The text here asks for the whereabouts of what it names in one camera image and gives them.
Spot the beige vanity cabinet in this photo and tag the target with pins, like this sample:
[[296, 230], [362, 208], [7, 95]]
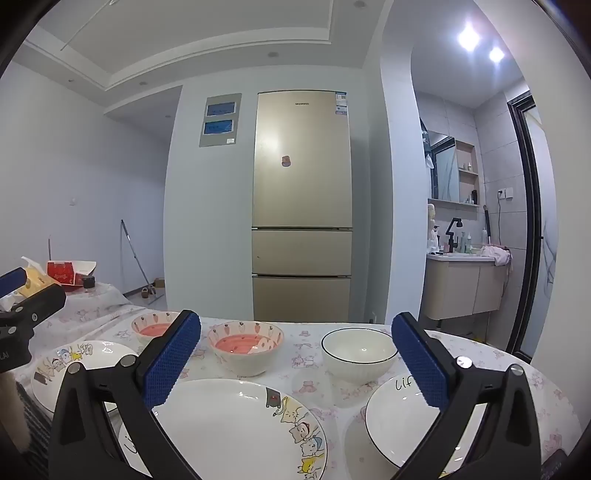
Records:
[[461, 286]]

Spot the black faucet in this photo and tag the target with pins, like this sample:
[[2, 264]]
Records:
[[450, 235]]

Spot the pink rimmed printed bowl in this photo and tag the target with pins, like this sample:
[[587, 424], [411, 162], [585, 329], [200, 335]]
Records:
[[152, 328], [240, 346]]

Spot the white ribbed bowl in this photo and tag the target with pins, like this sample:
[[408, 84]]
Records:
[[358, 350]]

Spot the pink crumpled cloth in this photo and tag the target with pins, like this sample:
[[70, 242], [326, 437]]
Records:
[[496, 254]]

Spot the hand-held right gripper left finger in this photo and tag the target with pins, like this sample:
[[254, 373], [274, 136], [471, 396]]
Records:
[[173, 360]]

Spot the yellow snack packet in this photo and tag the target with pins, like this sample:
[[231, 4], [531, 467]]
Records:
[[34, 277]]

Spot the pair of slippers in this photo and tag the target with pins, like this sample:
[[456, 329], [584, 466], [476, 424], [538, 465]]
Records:
[[147, 291]]

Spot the white cat print plate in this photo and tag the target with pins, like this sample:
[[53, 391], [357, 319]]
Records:
[[221, 429], [397, 424], [92, 355]]

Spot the bright ceiling light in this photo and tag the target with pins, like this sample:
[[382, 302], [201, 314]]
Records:
[[496, 54], [468, 37]]

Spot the black door frame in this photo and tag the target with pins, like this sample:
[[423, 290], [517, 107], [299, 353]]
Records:
[[528, 221]]

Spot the red cardboard box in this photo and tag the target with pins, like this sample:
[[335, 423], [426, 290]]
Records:
[[60, 273]]

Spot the gold three-door fridge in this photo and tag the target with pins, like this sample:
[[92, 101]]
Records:
[[300, 194]]

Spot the white wall socket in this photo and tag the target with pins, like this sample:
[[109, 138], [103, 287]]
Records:
[[505, 193]]

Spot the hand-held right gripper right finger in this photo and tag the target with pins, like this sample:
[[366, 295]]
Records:
[[420, 360]]

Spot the pink printed white tablecloth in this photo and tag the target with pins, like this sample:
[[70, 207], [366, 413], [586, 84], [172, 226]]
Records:
[[323, 387]]

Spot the grey wall panel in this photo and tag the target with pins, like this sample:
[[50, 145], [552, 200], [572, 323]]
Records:
[[220, 136]]

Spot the bathroom mirror cabinet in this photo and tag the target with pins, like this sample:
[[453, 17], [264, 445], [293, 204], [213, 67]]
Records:
[[445, 170]]

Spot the striped fuzzy cloth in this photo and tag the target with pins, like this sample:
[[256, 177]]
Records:
[[37, 424]]

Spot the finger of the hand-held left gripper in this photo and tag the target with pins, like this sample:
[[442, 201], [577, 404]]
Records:
[[14, 279], [44, 304]]

